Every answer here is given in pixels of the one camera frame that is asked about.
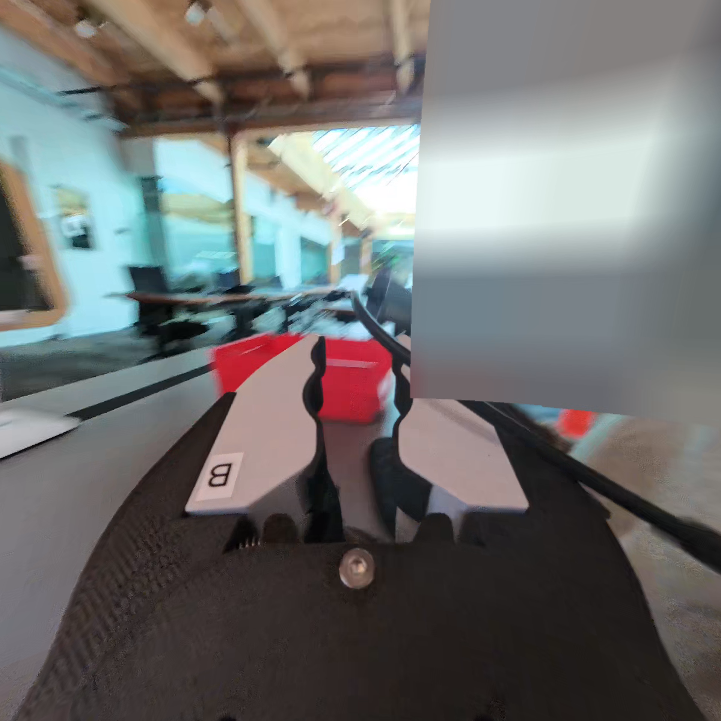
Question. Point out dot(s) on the white ceiling spotlight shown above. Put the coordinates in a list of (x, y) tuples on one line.
[(195, 11), (85, 27)]

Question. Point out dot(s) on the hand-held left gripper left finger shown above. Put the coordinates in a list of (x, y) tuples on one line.
[(270, 428)]

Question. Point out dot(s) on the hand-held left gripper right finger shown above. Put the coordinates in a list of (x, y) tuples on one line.
[(462, 462)]

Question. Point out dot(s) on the long wooden office desk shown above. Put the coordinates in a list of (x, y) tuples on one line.
[(186, 297)]

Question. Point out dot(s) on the black flat panel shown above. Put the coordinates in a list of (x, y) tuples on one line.
[(11, 265)]

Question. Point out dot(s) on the black office chair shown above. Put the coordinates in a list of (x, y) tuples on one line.
[(155, 304)]

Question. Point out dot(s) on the door glass panel with logo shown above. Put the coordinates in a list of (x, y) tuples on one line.
[(73, 219)]

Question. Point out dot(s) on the red plastic bin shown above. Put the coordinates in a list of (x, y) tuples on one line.
[(349, 388)]

